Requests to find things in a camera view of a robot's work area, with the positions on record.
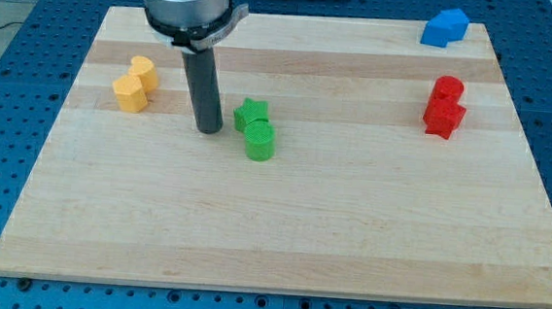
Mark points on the green star block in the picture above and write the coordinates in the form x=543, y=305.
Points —
x=251, y=110

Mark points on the light wooden board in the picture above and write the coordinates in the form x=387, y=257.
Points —
x=357, y=201

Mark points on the red star block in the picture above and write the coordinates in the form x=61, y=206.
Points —
x=442, y=117

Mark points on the green cylinder block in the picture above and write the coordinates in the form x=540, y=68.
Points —
x=259, y=140

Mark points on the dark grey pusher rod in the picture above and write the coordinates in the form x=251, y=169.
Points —
x=201, y=74

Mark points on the yellow hexagon block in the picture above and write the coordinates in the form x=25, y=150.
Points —
x=130, y=94

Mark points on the yellow heart block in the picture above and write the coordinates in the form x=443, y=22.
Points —
x=142, y=68

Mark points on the red cylinder block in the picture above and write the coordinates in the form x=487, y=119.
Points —
x=448, y=88

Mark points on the blue angular block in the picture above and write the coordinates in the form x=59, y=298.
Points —
x=448, y=26

